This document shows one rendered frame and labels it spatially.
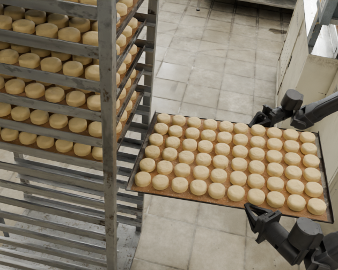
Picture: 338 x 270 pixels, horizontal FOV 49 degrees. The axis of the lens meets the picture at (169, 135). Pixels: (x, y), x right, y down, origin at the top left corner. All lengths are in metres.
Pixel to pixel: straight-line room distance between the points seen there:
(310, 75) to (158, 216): 1.26
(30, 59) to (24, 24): 0.09
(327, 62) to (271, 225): 1.51
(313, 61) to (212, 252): 1.26
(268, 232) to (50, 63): 0.71
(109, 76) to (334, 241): 0.68
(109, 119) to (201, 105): 2.27
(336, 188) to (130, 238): 1.07
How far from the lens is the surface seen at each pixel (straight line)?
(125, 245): 1.97
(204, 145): 1.24
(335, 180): 2.01
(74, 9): 0.82
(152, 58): 1.30
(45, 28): 0.93
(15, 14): 1.02
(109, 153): 0.97
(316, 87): 2.47
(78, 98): 0.99
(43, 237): 1.48
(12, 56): 1.01
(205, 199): 1.11
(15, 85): 1.07
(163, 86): 3.30
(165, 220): 2.25
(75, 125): 1.05
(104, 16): 0.76
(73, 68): 0.94
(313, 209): 1.13
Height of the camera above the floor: 1.82
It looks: 41 degrees down
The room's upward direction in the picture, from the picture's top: 7 degrees clockwise
